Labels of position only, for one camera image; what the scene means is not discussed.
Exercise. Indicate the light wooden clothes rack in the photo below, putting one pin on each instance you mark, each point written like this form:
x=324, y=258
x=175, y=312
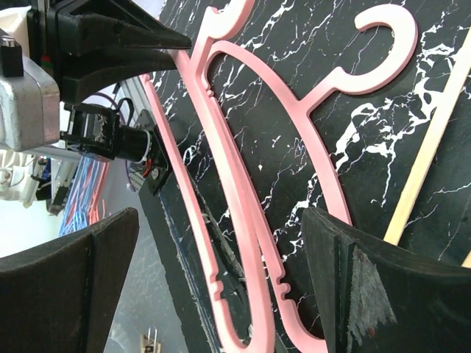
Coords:
x=430, y=144

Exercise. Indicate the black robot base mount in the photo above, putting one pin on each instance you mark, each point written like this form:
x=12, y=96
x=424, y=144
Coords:
x=160, y=294

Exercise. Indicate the blue and pink wire hangers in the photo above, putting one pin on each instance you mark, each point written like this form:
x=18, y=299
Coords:
x=85, y=205

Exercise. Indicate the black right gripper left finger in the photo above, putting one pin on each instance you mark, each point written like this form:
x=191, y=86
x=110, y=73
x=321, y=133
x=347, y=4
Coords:
x=61, y=296

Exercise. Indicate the wooden clip hanger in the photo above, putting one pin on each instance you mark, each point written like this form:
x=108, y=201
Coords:
x=149, y=343

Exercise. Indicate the thick pink plastic hanger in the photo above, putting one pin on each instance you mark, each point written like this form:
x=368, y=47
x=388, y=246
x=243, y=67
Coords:
x=263, y=268

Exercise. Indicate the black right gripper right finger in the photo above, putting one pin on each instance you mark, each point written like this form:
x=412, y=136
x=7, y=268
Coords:
x=376, y=297

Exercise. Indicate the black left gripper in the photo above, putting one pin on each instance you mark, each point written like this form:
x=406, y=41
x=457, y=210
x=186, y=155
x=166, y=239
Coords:
x=86, y=26

